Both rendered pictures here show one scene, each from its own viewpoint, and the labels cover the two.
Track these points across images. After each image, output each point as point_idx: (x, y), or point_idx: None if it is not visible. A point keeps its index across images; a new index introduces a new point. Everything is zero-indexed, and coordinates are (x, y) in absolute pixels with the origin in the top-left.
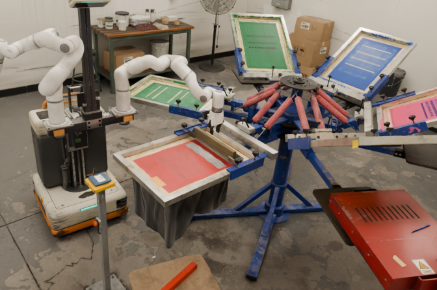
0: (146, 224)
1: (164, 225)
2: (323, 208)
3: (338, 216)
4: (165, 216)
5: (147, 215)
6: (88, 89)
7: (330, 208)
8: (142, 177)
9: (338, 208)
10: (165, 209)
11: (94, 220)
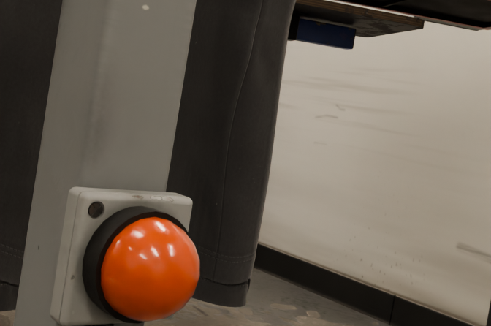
0: (3, 291)
1: (199, 160)
2: None
3: None
4: (248, 63)
5: (28, 189)
6: None
7: None
8: None
9: None
10: (259, 1)
11: (135, 228)
